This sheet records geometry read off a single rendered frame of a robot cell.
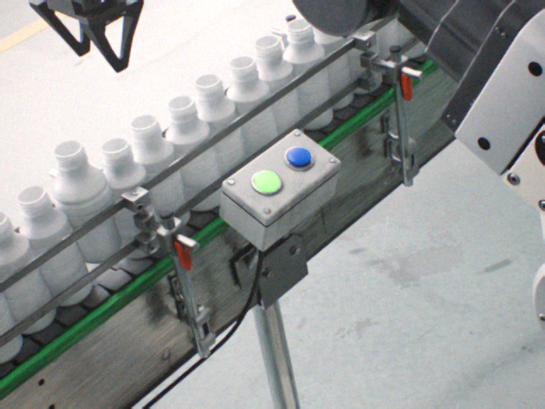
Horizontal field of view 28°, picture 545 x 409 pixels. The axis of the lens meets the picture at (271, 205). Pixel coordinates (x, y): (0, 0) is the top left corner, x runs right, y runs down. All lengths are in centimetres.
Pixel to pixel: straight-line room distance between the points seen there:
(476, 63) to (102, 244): 77
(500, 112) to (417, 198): 239
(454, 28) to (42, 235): 74
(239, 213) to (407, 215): 174
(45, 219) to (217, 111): 29
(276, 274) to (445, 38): 92
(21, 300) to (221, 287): 32
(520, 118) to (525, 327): 200
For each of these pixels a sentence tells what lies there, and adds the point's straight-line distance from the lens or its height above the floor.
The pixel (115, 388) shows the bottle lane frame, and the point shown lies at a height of 87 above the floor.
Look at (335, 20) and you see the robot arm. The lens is 75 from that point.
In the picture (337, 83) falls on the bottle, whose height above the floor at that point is 105.
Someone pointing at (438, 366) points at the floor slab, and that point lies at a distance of 260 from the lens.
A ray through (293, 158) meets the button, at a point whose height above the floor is 112.
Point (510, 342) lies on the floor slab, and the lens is 265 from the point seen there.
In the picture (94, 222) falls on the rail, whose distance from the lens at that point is 134.
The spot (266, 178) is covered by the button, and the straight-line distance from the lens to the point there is 132.
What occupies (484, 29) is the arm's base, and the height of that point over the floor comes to 154.
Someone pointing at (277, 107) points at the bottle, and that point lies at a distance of 154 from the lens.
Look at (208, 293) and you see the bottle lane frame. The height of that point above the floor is 90.
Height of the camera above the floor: 188
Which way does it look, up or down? 37 degrees down
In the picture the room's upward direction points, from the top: 11 degrees counter-clockwise
